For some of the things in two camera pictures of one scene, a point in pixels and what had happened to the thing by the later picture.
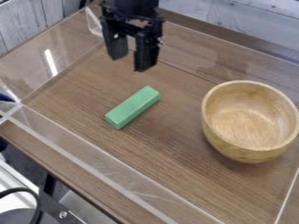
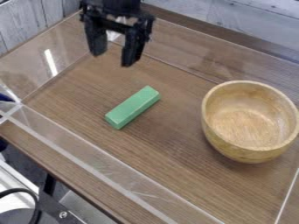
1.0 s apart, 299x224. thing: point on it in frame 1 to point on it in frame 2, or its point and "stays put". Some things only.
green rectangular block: [145, 98] stays put
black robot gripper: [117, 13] to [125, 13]
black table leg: [50, 185] stays put
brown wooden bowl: [250, 120] stays put
